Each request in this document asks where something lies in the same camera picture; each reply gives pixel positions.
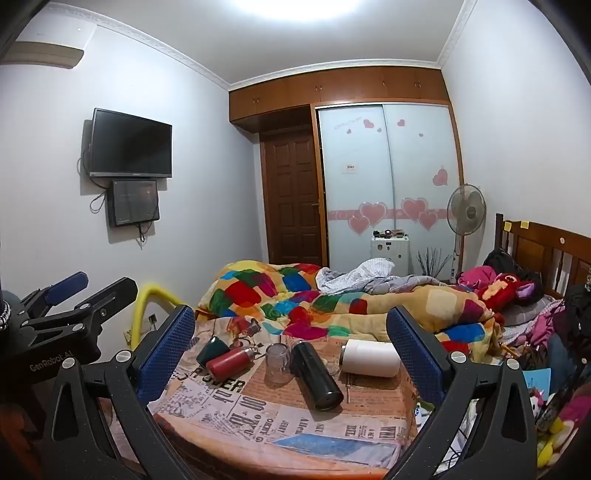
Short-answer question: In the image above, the dark clothes pile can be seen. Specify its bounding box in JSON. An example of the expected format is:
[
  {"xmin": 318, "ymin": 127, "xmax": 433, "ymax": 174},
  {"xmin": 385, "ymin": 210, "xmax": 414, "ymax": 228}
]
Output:
[{"xmin": 564, "ymin": 283, "xmax": 591, "ymax": 354}]

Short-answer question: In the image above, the black wall television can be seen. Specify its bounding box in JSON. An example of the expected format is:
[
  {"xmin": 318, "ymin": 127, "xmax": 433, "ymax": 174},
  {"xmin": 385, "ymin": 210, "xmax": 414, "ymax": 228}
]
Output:
[{"xmin": 88, "ymin": 107, "xmax": 174, "ymax": 180}]

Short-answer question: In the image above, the newsprint tablecloth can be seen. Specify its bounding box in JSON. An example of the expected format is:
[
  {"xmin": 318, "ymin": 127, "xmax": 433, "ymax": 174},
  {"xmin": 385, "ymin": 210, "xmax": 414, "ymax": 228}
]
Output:
[{"xmin": 147, "ymin": 316, "xmax": 422, "ymax": 480}]

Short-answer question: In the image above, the red plush toy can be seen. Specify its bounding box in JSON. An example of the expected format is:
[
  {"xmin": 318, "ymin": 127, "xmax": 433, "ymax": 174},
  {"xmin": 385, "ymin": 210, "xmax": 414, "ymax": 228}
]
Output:
[{"xmin": 479, "ymin": 271, "xmax": 544, "ymax": 313}]

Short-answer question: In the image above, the black thermos cup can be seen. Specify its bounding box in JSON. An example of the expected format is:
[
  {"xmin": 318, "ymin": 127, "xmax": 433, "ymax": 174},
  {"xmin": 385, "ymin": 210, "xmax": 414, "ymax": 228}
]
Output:
[{"xmin": 289, "ymin": 340, "xmax": 345, "ymax": 413}]

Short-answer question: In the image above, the red thermos bottle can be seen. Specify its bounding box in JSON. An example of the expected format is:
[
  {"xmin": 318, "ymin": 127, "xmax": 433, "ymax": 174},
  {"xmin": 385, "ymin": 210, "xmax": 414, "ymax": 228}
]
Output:
[{"xmin": 206, "ymin": 346, "xmax": 260, "ymax": 383}]

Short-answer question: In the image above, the dried twig bundle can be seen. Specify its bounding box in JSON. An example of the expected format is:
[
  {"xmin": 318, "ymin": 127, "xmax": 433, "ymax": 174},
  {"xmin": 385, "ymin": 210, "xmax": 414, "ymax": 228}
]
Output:
[{"xmin": 416, "ymin": 247, "xmax": 451, "ymax": 280}]

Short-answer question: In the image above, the grey striped cloth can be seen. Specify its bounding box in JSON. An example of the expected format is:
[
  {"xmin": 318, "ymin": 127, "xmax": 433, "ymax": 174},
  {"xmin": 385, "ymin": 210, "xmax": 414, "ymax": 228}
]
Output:
[{"xmin": 316, "ymin": 258, "xmax": 445, "ymax": 296}]

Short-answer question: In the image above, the sliding wardrobe door with hearts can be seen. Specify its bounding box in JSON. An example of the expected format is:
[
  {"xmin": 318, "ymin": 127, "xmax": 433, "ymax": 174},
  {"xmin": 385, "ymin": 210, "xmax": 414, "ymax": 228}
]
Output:
[
  {"xmin": 384, "ymin": 103, "xmax": 463, "ymax": 280},
  {"xmin": 317, "ymin": 104, "xmax": 399, "ymax": 269}
]

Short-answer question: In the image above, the blue paper sheet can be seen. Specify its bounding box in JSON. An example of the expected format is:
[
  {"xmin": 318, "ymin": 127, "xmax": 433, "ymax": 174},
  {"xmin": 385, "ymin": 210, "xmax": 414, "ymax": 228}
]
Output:
[{"xmin": 521, "ymin": 367, "xmax": 553, "ymax": 403}]

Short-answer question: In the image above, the small black wall monitor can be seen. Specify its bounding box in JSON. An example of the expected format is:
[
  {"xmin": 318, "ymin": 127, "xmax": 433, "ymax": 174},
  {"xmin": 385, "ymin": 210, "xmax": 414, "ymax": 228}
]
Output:
[{"xmin": 107, "ymin": 179, "xmax": 161, "ymax": 228}]

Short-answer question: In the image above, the wooden overhead cabinet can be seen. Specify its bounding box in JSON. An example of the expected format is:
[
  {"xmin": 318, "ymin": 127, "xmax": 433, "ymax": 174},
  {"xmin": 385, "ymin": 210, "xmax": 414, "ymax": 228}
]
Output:
[{"xmin": 228, "ymin": 65, "xmax": 451, "ymax": 136}]

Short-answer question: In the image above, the white air conditioner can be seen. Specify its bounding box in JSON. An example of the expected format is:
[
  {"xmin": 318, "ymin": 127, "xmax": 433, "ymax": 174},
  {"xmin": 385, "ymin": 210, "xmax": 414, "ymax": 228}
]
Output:
[{"xmin": 0, "ymin": 20, "xmax": 99, "ymax": 71}]

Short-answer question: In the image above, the grey pillow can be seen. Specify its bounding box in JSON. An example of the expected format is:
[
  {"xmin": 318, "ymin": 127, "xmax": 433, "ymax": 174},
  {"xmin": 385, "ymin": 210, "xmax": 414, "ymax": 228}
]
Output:
[{"xmin": 501, "ymin": 294, "xmax": 565, "ymax": 329}]

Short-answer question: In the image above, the brown wooden door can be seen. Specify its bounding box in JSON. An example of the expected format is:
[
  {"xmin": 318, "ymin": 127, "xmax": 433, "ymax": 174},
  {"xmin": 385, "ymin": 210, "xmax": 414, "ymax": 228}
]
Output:
[{"xmin": 259, "ymin": 131, "xmax": 325, "ymax": 268}]

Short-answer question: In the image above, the yellow foam tube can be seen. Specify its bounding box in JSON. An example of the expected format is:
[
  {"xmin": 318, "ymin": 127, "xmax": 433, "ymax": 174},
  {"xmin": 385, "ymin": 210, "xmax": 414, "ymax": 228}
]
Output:
[{"xmin": 130, "ymin": 283, "xmax": 186, "ymax": 352}]

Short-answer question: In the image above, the colourful patchwork blanket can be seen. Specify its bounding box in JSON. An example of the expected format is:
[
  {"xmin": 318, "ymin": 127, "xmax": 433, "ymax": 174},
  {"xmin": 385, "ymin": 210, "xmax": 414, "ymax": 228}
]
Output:
[{"xmin": 196, "ymin": 261, "xmax": 507, "ymax": 357}]

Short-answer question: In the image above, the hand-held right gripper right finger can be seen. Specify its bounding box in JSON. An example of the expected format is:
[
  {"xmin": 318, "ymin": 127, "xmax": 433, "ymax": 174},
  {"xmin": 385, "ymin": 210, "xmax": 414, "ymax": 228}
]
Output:
[{"xmin": 383, "ymin": 305, "xmax": 539, "ymax": 480}]

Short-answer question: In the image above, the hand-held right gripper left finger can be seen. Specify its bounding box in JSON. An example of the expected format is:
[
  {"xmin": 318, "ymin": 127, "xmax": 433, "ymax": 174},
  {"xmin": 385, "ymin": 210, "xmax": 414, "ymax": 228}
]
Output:
[{"xmin": 39, "ymin": 304, "xmax": 197, "ymax": 480}]

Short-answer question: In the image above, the wooden headboard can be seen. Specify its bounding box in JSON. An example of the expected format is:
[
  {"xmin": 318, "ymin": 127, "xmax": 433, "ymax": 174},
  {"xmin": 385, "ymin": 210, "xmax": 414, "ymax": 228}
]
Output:
[{"xmin": 493, "ymin": 213, "xmax": 591, "ymax": 302}]

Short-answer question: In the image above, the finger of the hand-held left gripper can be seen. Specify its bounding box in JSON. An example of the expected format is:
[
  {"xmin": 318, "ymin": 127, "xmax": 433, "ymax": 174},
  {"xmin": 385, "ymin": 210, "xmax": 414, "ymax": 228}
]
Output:
[
  {"xmin": 21, "ymin": 277, "xmax": 139, "ymax": 352},
  {"xmin": 21, "ymin": 271, "xmax": 89, "ymax": 319}
]

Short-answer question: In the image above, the clear glass cup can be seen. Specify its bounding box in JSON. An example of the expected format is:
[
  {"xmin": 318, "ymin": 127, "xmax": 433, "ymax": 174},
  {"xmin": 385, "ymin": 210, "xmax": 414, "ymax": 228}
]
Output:
[{"xmin": 264, "ymin": 342, "xmax": 297, "ymax": 384}]

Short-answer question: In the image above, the small white fridge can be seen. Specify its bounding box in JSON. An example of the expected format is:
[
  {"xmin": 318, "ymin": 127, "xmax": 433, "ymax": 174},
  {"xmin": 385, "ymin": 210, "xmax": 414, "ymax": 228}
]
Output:
[{"xmin": 370, "ymin": 234, "xmax": 411, "ymax": 278}]

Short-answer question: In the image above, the dark green cup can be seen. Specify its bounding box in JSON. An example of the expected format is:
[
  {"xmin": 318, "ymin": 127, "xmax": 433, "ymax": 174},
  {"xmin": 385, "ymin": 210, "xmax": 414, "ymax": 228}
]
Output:
[{"xmin": 196, "ymin": 336, "xmax": 226, "ymax": 370}]

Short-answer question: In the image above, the white cylindrical cup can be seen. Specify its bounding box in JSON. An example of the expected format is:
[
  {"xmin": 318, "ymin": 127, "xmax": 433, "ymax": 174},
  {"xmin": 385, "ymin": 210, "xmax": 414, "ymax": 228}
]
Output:
[{"xmin": 340, "ymin": 339, "xmax": 402, "ymax": 378}]

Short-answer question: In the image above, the black bag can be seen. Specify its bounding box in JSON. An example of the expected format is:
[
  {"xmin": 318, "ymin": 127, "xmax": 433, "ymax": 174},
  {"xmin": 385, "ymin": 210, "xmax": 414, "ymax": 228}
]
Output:
[{"xmin": 483, "ymin": 248, "xmax": 523, "ymax": 274}]

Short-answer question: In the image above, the standing electric fan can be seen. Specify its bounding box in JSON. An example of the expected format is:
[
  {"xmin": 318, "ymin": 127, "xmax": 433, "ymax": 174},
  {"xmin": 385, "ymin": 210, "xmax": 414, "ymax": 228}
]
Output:
[{"xmin": 445, "ymin": 183, "xmax": 487, "ymax": 283}]

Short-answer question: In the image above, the pink cloth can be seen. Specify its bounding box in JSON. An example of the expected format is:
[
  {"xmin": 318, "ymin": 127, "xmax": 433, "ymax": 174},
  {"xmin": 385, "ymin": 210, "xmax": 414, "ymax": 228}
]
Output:
[{"xmin": 456, "ymin": 266, "xmax": 498, "ymax": 290}]

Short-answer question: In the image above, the yellow plush toy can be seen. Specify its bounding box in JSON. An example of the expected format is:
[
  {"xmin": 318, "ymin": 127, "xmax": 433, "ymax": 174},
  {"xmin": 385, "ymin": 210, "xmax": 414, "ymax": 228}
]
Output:
[{"xmin": 537, "ymin": 414, "xmax": 574, "ymax": 468}]

